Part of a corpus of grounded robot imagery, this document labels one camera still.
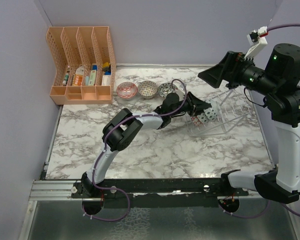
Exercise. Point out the brown flower pattern bowl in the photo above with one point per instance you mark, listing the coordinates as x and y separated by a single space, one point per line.
147 89

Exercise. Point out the blue triangle pattern bowl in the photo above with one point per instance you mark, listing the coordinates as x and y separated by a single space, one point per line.
203 118

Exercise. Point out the green leaf pattern bowl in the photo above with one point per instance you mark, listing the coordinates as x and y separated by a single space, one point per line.
165 88

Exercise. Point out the black mounting base rail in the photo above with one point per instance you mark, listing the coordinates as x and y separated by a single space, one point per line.
153 193

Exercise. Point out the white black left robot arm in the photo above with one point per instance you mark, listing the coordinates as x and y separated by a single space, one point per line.
119 133

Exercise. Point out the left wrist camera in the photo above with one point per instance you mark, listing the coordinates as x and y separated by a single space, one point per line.
180 91

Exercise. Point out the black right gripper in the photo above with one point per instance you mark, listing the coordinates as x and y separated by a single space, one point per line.
230 65

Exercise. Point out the red zigzag pattern bowl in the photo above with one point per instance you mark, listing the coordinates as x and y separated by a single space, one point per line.
127 90

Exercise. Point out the red diamond pattern bowl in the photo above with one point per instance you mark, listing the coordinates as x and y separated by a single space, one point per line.
212 112

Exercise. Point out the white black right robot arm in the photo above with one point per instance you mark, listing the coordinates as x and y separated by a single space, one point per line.
279 84

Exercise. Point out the white wire dish rack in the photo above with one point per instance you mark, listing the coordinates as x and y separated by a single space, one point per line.
233 109

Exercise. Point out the items in organizer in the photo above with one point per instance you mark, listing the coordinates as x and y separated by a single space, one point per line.
90 78

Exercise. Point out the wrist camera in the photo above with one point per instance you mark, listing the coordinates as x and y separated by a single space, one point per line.
257 41
180 91

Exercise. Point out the peach plastic desk organizer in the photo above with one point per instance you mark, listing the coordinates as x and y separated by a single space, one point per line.
85 65

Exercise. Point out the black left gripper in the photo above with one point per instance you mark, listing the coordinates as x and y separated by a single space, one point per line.
196 106

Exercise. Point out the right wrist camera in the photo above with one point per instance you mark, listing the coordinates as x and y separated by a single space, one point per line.
257 41

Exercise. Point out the red quatrefoil pattern bowl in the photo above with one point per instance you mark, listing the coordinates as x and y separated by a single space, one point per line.
195 120

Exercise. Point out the aluminium extrusion rail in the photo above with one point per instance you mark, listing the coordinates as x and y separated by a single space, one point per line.
51 190

